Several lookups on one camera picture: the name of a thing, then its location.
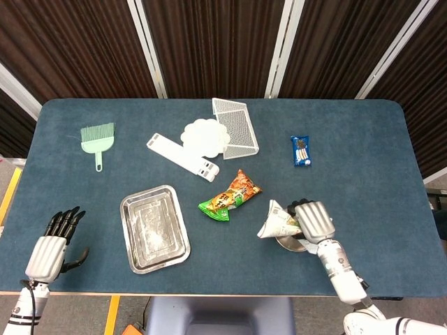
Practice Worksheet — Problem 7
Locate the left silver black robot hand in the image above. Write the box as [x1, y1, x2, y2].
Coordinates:
[24, 206, 90, 283]

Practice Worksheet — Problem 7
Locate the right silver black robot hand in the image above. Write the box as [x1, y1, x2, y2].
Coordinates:
[285, 198, 337, 246]

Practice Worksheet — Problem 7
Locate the white snack bag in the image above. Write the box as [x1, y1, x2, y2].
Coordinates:
[257, 199, 319, 255]

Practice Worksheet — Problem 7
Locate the green orange snack bag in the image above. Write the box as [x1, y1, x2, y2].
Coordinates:
[198, 169, 263, 223]

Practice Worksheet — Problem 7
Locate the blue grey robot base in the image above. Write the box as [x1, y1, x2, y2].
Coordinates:
[145, 296, 296, 335]

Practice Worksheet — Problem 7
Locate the round steel plate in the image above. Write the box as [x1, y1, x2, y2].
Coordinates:
[275, 234, 310, 253]

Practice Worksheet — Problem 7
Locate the blue felt table cover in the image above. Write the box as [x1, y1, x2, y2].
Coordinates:
[0, 98, 443, 297]

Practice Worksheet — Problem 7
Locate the blue cookie packet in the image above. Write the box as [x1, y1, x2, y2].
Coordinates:
[290, 135, 313, 168]

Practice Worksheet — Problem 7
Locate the rectangular steel tray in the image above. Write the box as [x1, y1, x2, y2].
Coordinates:
[119, 184, 191, 275]

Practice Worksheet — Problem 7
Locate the small orange object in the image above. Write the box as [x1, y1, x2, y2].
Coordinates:
[120, 323, 146, 335]

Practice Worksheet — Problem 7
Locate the black equipment box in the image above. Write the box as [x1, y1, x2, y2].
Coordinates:
[427, 188, 447, 241]

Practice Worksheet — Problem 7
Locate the green hand brush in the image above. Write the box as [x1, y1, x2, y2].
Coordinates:
[80, 121, 116, 172]

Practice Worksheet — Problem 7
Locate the brown folding screen panel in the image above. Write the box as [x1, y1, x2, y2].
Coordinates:
[265, 0, 441, 101]
[0, 0, 168, 105]
[127, 0, 305, 99]
[356, 0, 447, 184]
[0, 62, 43, 158]

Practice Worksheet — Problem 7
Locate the white flower-shaped dish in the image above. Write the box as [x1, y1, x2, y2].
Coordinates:
[181, 118, 231, 160]

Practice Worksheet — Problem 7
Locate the white folding stand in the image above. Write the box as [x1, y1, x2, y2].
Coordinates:
[146, 132, 221, 183]

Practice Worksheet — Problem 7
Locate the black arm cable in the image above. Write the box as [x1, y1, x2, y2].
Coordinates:
[20, 278, 39, 335]

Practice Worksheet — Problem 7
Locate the white wire mesh rack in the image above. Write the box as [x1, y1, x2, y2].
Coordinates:
[212, 97, 260, 161]

